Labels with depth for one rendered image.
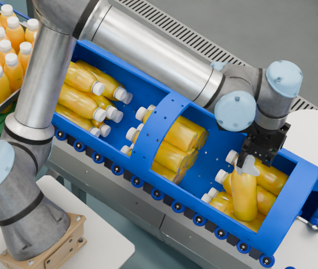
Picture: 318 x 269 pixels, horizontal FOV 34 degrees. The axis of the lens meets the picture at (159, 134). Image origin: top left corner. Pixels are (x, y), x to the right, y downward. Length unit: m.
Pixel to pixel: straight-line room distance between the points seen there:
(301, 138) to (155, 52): 0.90
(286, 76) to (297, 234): 0.71
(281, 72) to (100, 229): 0.58
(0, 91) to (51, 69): 0.66
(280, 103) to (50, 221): 0.55
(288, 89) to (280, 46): 2.58
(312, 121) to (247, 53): 1.78
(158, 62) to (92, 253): 0.54
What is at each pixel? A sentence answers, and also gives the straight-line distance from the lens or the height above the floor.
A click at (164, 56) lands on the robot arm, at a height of 1.67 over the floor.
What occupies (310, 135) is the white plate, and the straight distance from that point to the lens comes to 1.77.
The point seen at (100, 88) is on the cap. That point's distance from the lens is 1.59.
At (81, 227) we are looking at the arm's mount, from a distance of 1.23.
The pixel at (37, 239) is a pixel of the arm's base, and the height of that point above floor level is 1.29.
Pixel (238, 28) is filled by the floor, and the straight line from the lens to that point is 3.71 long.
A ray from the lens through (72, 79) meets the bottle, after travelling 1.61.
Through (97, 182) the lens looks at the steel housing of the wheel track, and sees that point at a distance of 1.73.
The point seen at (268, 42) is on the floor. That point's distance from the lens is 3.67.
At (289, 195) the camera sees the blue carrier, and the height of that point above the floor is 1.22.
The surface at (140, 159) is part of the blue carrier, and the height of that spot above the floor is 1.13.
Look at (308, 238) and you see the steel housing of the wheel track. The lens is 1.69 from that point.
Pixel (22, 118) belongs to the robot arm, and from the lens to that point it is 1.21.
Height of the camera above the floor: 2.33
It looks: 52 degrees down
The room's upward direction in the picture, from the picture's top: 10 degrees clockwise
